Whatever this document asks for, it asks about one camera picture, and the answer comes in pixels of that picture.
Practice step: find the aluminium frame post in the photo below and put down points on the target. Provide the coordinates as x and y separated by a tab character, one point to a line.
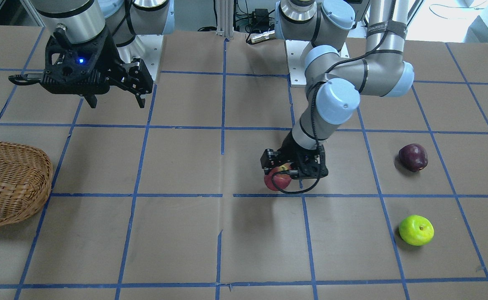
224	18

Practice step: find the dark red apple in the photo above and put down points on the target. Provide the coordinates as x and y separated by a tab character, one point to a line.
413	157

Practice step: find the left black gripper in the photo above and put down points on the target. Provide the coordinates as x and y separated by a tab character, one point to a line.
290	149

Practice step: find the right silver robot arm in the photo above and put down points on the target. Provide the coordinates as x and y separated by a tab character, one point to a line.
82	20

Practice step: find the wicker basket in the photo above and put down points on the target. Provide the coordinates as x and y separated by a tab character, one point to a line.
25	181

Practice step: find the red yellow apple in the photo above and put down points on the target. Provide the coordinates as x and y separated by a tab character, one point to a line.
281	180

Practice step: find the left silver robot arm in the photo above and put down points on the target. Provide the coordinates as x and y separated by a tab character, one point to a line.
334	84

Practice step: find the green apple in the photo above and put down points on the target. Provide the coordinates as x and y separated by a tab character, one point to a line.
416	230

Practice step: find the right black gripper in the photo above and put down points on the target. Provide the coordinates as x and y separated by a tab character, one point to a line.
111	56

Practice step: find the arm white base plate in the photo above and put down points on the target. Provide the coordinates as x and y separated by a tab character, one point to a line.
297	51
147	47

